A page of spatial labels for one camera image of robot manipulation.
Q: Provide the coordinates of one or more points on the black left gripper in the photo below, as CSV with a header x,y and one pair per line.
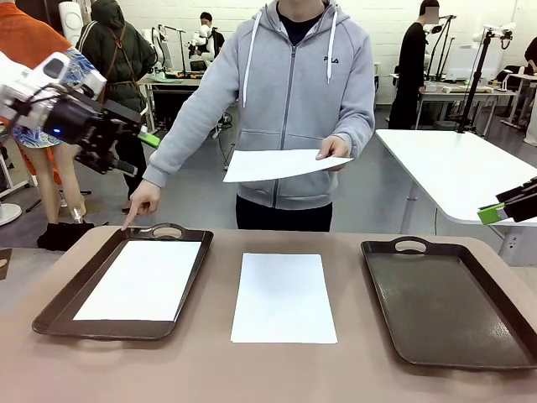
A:
x,y
71,121

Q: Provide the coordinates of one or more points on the white A4 paper sheet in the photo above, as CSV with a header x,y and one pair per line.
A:
x,y
138,281
283,298
277,165

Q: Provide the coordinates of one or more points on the person's right forearm grey sleeve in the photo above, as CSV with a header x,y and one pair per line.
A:
x,y
176,142

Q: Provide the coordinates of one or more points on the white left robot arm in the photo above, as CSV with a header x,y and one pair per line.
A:
x,y
17,90

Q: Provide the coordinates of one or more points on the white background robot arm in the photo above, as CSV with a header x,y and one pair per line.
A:
x,y
499,31
201,40
157,46

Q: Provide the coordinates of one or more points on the person's right hand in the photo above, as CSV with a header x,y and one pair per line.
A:
x,y
147,199

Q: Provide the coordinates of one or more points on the person's left hand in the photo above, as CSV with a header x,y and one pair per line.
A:
x,y
335,149

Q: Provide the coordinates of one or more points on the white table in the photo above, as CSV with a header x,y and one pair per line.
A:
x,y
461,168

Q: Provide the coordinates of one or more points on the person in dark green coat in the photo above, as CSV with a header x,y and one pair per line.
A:
x,y
117,59

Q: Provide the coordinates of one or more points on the grey background desk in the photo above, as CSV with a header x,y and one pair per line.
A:
x,y
172,80

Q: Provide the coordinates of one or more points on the black boots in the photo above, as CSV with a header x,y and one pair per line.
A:
x,y
63,235

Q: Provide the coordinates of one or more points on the white round stand base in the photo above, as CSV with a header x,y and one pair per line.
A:
x,y
8,214

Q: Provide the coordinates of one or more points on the brown plastic serving tray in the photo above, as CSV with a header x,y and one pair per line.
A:
x,y
54,323
444,306

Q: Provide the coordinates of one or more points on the long background desk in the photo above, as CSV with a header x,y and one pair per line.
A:
x,y
461,90

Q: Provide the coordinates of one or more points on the black tripod pole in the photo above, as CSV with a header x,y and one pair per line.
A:
x,y
474,84

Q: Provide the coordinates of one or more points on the figure in orange patterned clothes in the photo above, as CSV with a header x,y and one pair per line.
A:
x,y
25,38

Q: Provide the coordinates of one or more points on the distant person in black top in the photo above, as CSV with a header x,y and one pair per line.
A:
x,y
216,38

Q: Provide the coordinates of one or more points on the person in black t-shirt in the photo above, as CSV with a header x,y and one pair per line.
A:
x,y
532,54

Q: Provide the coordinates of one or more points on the dark brown board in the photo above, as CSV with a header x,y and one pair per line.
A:
x,y
5,264

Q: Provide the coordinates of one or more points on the person in black clothes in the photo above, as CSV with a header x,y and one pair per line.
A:
x,y
413,71

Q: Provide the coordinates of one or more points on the person in grey hoodie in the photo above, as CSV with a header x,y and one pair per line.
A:
x,y
289,105

